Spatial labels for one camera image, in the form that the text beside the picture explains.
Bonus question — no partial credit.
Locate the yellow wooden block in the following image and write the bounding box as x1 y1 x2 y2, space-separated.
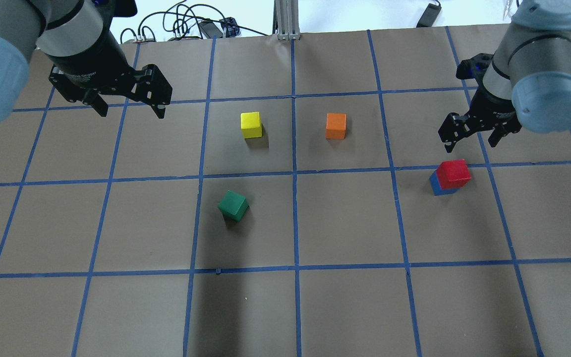
240 112 263 139

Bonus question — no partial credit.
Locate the blue wooden block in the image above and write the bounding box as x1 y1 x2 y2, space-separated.
430 171 459 196

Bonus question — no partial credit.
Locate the red wooden block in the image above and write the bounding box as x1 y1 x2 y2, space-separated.
435 160 473 190

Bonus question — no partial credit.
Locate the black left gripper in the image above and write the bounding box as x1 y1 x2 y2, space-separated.
49 50 172 119

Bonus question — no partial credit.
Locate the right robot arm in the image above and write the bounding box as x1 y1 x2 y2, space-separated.
438 0 571 152

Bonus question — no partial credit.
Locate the orange wooden block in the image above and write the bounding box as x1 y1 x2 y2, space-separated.
325 113 347 140

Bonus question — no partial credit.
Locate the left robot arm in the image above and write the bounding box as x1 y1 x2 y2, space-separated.
0 0 172 122

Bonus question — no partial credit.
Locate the green wooden block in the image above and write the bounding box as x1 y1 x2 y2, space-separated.
218 190 249 222

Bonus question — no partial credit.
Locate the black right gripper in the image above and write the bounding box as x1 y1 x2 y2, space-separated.
438 89 522 153

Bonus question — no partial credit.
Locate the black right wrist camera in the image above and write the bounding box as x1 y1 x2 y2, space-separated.
456 54 494 80

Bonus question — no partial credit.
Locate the aluminium frame post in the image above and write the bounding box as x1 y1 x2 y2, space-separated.
273 0 300 41

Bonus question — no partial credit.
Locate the black power adapter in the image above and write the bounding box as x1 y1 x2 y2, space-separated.
416 1 442 28

